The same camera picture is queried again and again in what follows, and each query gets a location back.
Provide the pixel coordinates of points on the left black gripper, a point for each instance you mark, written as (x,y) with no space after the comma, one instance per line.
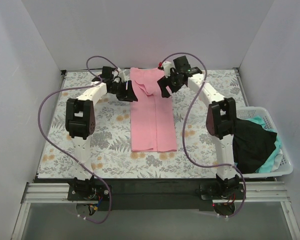
(126,90)

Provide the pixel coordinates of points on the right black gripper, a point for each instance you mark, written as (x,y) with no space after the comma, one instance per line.
(168,81)

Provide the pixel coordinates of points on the pink t shirt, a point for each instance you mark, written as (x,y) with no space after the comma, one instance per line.
(152,127)

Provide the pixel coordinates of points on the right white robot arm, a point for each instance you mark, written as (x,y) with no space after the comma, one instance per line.
(220,119)

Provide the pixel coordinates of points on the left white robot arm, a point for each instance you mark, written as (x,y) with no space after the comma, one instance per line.
(80,122)

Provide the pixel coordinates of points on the floral table cloth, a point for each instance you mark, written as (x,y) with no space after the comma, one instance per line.
(110,147)

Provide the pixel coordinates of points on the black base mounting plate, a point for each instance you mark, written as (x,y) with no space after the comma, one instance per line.
(155,194)

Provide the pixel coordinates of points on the black t shirt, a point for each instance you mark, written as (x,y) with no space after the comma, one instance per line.
(252,145)

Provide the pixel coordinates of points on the teal t shirt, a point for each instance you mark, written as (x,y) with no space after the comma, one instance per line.
(268,165)

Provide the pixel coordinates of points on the white t shirt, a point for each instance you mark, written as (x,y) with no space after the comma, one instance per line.
(280,163)

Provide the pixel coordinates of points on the white plastic laundry basket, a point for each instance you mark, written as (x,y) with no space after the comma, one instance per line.
(250,112)

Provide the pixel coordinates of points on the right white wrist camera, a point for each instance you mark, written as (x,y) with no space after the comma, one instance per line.
(166,66)

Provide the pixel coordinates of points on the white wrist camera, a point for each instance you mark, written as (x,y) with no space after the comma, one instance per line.
(166,66)
(121,75)

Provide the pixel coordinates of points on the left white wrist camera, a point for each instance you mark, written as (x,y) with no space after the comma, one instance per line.
(121,75)

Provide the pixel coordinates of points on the aluminium frame rail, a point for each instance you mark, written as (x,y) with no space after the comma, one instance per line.
(58,192)

